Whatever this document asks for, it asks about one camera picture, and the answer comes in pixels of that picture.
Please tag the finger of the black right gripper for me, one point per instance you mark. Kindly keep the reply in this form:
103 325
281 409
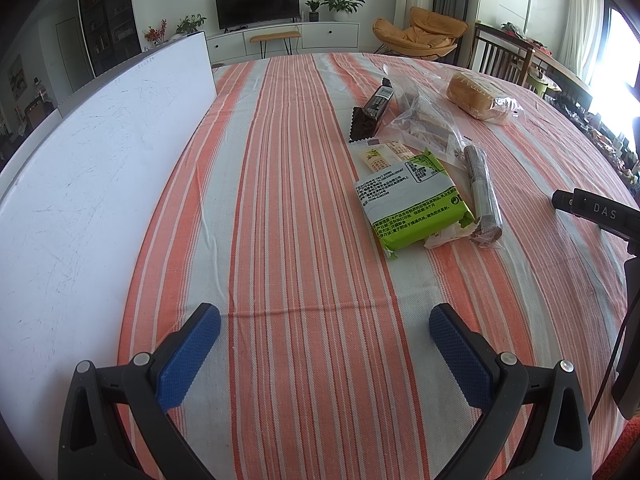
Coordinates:
616 218

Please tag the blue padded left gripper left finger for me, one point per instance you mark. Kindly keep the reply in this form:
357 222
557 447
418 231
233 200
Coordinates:
94 443

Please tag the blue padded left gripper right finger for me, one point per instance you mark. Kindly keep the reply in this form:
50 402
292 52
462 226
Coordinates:
555 443

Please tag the dark cookie roll package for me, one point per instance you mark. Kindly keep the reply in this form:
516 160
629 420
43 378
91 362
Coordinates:
487 212

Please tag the bread loaf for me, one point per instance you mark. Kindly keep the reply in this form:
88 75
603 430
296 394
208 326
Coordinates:
481 98

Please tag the green white snack packet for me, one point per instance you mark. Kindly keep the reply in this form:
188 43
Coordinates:
410 201

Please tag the clear bag of wafers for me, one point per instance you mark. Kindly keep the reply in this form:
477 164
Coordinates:
423 120

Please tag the beige long cracker packet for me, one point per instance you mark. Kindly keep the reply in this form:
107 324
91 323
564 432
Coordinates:
377 155

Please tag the black chocolate bar wrapper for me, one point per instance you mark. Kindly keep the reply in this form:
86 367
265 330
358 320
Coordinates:
365 119

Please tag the dark wooden dining chair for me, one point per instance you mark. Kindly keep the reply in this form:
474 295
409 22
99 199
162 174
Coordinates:
498 54

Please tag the white cardboard box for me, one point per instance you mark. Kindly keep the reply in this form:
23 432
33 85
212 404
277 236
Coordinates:
75 206

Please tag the orange striped tablecloth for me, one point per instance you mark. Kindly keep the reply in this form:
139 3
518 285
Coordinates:
324 368

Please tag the orange lounge chair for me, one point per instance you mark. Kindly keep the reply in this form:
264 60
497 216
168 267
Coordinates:
429 36

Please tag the green potted plant right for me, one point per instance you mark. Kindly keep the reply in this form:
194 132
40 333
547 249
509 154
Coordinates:
343 10

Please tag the white tv cabinet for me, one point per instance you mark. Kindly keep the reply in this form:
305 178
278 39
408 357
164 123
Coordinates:
317 37

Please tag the small dark potted plant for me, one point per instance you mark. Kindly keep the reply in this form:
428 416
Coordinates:
313 10

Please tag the small wooden bench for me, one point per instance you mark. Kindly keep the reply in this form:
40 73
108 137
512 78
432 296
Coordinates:
287 38

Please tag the red flower vase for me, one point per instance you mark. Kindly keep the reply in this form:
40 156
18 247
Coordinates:
155 36

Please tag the green plant white pot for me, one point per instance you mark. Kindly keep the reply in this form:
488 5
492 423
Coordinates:
188 25

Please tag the black glass display cabinet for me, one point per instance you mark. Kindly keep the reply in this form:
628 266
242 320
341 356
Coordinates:
110 32

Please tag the black flat television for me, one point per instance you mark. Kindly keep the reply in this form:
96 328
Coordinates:
236 13

